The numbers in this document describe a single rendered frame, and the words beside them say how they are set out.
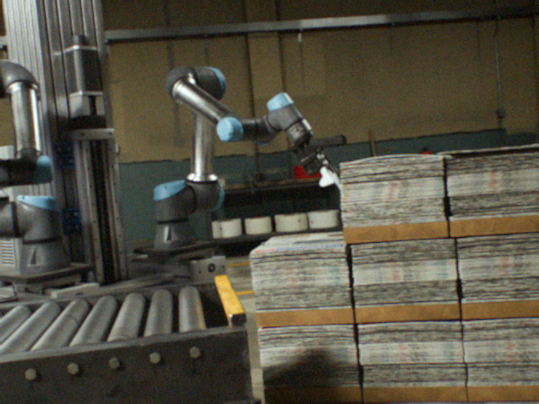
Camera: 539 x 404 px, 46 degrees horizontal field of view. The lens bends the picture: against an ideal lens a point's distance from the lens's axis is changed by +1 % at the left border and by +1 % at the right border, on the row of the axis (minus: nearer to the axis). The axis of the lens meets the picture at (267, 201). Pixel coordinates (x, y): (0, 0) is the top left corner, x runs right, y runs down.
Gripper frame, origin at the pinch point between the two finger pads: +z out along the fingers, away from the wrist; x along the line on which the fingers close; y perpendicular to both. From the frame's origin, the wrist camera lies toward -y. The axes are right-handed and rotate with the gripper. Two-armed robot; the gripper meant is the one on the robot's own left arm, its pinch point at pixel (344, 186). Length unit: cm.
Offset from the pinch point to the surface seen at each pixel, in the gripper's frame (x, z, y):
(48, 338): 96, -6, 50
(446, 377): 18, 60, 5
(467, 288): 17.8, 42.4, -13.2
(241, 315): 92, 10, 19
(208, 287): 50, 2, 37
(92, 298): 60, -11, 59
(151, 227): -579, -105, 291
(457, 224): 18.2, 26.2, -21.0
